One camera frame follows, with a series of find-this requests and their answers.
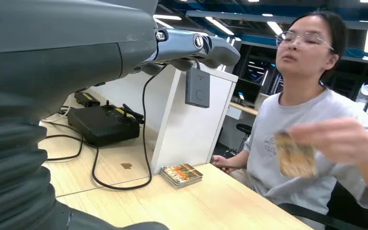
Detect hotel card autumn trees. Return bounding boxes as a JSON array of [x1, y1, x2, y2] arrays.
[[274, 131, 319, 179]]

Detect person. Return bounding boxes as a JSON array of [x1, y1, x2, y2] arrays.
[[211, 11, 368, 230]]

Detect black stool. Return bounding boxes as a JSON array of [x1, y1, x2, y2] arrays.
[[235, 123, 253, 150]]

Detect stack of hotel cards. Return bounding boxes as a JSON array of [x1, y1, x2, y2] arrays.
[[160, 163, 204, 188]]

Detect white desk partition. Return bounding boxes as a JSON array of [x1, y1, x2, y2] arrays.
[[89, 63, 239, 174]]

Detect wooden background desk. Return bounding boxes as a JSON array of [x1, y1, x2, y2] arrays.
[[228, 101, 259, 116]]

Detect small black yellow-labelled device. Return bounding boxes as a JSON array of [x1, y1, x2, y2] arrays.
[[73, 92, 101, 108]]

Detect black office chair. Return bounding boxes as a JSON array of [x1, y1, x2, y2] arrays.
[[277, 119, 368, 230]]

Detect black computer monitor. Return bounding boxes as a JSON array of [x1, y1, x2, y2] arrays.
[[233, 78, 263, 107]]

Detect black remote controller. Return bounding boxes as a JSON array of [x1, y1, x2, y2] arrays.
[[67, 103, 145, 148]]

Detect ribbed grey left arm sleeve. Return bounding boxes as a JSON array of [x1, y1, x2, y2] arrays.
[[0, 90, 72, 230]]

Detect white cable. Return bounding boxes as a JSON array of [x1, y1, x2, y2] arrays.
[[40, 104, 73, 124]]

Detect grey wall-mounted box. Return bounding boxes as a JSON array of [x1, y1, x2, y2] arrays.
[[184, 67, 211, 109]]

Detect long black cable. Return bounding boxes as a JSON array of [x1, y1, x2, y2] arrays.
[[91, 65, 169, 191]]

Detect looped black cable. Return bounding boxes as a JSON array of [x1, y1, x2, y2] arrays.
[[39, 120, 85, 161]]

